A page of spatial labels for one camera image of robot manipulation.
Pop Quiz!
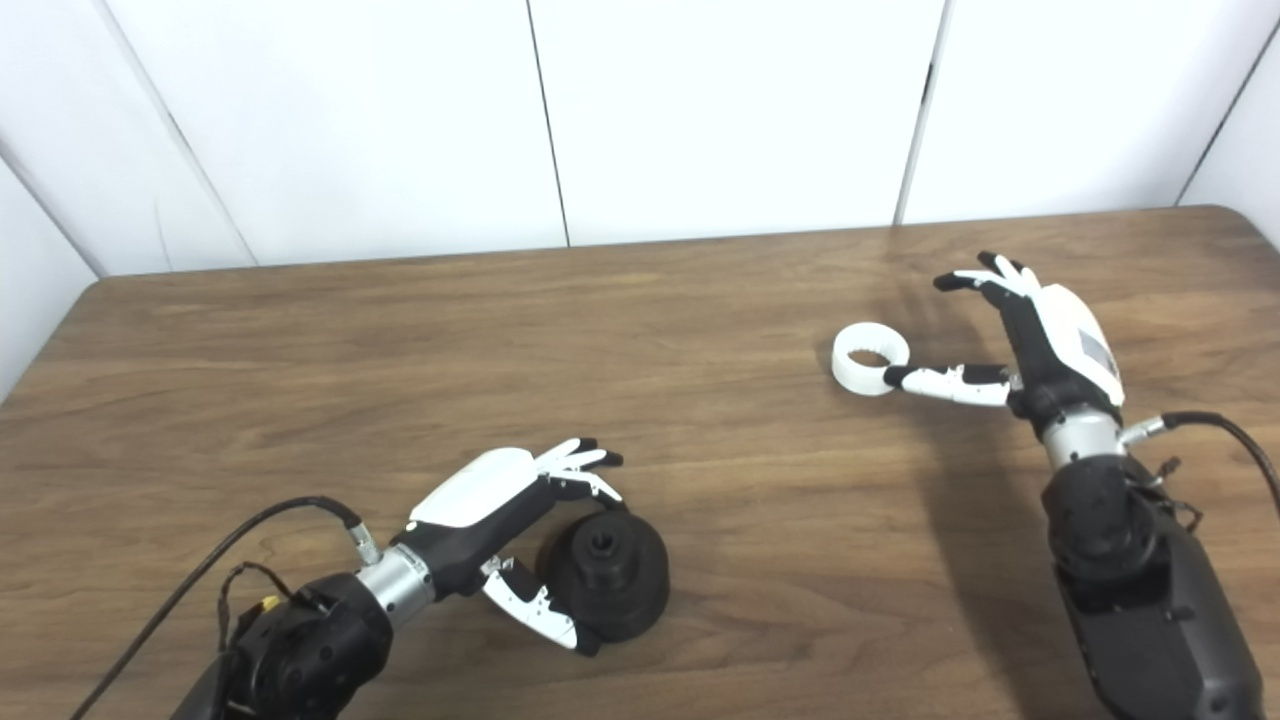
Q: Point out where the thin arm wire bundle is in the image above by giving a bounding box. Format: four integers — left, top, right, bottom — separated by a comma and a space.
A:
217, 562, 301, 651
1135, 457, 1201, 531

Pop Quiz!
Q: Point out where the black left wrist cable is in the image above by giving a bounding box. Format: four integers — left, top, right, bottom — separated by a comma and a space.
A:
68, 496, 383, 720

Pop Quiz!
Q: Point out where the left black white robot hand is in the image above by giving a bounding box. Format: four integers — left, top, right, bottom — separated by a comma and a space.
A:
390, 437, 626, 658

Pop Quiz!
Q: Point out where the white toothed plastic ring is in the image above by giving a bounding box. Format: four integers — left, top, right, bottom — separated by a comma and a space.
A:
831, 322, 912, 397

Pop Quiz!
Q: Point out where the round black plastic part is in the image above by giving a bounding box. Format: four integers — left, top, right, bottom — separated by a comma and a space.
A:
537, 510, 671, 644

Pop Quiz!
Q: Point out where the thin left arm wire bundle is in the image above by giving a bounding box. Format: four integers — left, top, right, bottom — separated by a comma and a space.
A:
217, 562, 301, 651

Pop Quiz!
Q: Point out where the thin right arm wire bundle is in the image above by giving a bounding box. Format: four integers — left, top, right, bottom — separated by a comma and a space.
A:
1135, 457, 1201, 531

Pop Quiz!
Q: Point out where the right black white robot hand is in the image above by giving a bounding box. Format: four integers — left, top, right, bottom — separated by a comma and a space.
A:
883, 251, 1126, 431

